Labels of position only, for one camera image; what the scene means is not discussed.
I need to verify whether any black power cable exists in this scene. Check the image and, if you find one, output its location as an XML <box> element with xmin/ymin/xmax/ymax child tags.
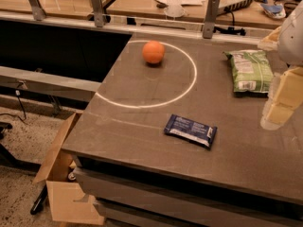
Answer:
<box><xmin>213</xmin><ymin>10</ymin><xmax>247</xmax><ymax>37</ymax></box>

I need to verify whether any grey power strip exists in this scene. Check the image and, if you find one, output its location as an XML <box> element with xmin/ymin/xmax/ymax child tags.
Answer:
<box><xmin>218</xmin><ymin>0</ymin><xmax>253</xmax><ymax>15</ymax></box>

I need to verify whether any right metal bracket post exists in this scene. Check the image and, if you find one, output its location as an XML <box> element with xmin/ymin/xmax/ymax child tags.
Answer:
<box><xmin>203</xmin><ymin>0</ymin><xmax>220</xmax><ymax>39</ymax></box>

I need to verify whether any orange fruit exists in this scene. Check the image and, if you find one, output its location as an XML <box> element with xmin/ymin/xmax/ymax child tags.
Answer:
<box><xmin>142</xmin><ymin>41</ymin><xmax>165</xmax><ymax>64</ymax></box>

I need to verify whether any green chip bag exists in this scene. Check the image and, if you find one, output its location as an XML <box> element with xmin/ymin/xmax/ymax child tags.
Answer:
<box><xmin>224</xmin><ymin>49</ymin><xmax>274</xmax><ymax>94</ymax></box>

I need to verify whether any left metal bracket post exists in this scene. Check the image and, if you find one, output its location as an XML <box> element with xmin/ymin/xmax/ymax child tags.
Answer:
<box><xmin>28</xmin><ymin>0</ymin><xmax>46</xmax><ymax>21</ymax></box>

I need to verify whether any blue rxbar blueberry wrapper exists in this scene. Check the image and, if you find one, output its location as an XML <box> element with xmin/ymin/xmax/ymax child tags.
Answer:
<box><xmin>164</xmin><ymin>114</ymin><xmax>217</xmax><ymax>148</ymax></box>

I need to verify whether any black cable on floor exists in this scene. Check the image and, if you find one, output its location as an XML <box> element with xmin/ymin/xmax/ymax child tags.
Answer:
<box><xmin>0</xmin><ymin>88</ymin><xmax>28</xmax><ymax>125</ymax></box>

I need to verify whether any cardboard box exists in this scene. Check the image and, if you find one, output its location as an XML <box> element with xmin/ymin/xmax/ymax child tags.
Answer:
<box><xmin>33</xmin><ymin>113</ymin><xmax>104</xmax><ymax>227</ymax></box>

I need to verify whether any middle metal bracket post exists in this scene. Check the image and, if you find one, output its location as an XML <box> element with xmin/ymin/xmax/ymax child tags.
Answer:
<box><xmin>91</xmin><ymin>0</ymin><xmax>105</xmax><ymax>27</ymax></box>

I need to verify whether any metal bracket post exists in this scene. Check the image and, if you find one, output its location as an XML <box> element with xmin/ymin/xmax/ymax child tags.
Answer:
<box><xmin>28</xmin><ymin>0</ymin><xmax>46</xmax><ymax>21</ymax></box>
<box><xmin>203</xmin><ymin>0</ymin><xmax>220</xmax><ymax>39</ymax></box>
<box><xmin>91</xmin><ymin>0</ymin><xmax>105</xmax><ymax>27</ymax></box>

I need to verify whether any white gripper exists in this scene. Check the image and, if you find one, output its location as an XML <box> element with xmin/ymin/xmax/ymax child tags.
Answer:
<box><xmin>258</xmin><ymin>1</ymin><xmax>303</xmax><ymax>131</ymax></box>

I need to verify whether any white face mask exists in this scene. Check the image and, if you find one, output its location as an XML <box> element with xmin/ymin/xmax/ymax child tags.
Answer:
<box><xmin>164</xmin><ymin>4</ymin><xmax>187</xmax><ymax>18</ymax></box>

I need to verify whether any blue white cloth item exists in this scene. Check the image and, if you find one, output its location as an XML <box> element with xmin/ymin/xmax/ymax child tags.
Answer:
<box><xmin>261</xmin><ymin>4</ymin><xmax>286</xmax><ymax>19</ymax></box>

